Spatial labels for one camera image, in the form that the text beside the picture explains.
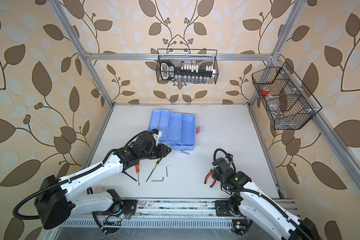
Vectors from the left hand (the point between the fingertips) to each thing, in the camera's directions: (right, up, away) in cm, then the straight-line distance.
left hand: (172, 149), depth 77 cm
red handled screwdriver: (-21, -13, +10) cm, 27 cm away
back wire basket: (+17, +51, +18) cm, 57 cm away
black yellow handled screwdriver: (-10, -11, +12) cm, 20 cm away
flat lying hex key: (-6, -19, +7) cm, 21 cm away
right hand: (+24, -15, +6) cm, 29 cm away
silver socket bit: (+6, -5, +17) cm, 19 cm away
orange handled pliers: (+21, -16, +8) cm, 27 cm away
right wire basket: (+59, +25, -4) cm, 64 cm away
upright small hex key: (-4, -14, +10) cm, 18 cm away
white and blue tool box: (+2, +8, +18) cm, 20 cm away
